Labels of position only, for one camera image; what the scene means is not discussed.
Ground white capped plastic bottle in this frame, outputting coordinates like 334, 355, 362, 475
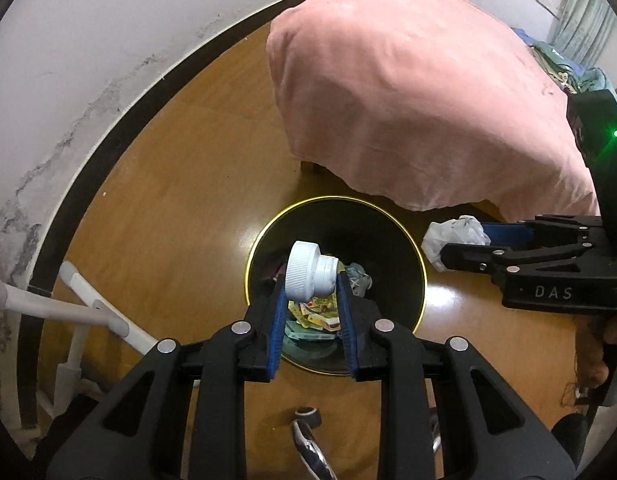
284, 241, 340, 306

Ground grey crumpled paper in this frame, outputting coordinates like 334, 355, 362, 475
341, 261, 373, 297

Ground black caster wheel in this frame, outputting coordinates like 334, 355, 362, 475
293, 405, 322, 427

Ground black trash bin gold rim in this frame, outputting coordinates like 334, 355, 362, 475
243, 196, 428, 376

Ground chrome chair leg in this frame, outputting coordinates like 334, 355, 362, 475
290, 420, 340, 480

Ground yellow snack bag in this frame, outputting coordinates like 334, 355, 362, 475
287, 295, 342, 333

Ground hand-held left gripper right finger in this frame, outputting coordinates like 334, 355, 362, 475
336, 270, 577, 480

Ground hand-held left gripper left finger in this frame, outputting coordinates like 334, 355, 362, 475
46, 274, 289, 480

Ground white metal frame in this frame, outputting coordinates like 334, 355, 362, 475
0, 260, 160, 413

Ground pile of clothes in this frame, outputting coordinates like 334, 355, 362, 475
513, 25, 614, 97

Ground person's right hand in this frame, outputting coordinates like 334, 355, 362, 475
573, 315, 617, 389

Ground pink blanket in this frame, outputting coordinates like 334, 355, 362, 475
266, 0, 602, 223

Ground white tissue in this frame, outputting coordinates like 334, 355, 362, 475
421, 215, 492, 273

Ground pale green curtain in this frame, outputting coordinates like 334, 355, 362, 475
553, 0, 607, 73

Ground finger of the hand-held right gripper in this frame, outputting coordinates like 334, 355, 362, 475
441, 242, 598, 276
481, 215, 604, 250

